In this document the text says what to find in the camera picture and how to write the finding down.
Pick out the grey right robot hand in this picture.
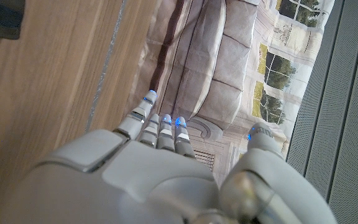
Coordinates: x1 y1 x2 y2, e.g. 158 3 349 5
0 90 338 224

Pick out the printed sofa room backdrop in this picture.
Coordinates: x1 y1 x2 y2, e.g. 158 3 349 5
126 0 337 187

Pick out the small black toy car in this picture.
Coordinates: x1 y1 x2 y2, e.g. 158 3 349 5
0 0 26 40

